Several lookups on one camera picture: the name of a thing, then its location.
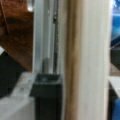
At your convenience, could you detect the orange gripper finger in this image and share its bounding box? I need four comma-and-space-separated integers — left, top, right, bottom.
30, 74, 62, 120

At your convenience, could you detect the brown wooden shelf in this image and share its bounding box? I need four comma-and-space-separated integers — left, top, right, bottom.
0, 0, 33, 71

